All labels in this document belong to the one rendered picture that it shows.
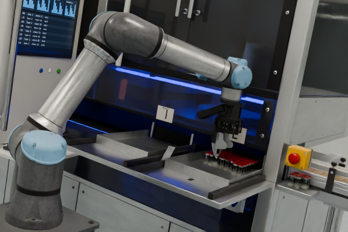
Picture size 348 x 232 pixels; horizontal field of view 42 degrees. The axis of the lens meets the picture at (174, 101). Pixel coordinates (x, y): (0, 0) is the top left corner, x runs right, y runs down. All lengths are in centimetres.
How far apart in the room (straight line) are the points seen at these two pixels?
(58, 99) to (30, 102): 69
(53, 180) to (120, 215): 96
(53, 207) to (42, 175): 10
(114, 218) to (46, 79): 71
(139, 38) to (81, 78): 22
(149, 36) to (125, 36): 7
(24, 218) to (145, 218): 91
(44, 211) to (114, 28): 52
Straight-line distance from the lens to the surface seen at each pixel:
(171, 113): 194
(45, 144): 123
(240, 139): 178
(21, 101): 200
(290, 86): 170
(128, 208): 214
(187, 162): 178
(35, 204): 127
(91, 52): 138
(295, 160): 167
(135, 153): 173
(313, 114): 197
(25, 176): 125
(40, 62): 204
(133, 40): 128
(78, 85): 137
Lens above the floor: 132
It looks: 7 degrees down
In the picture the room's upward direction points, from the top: 10 degrees clockwise
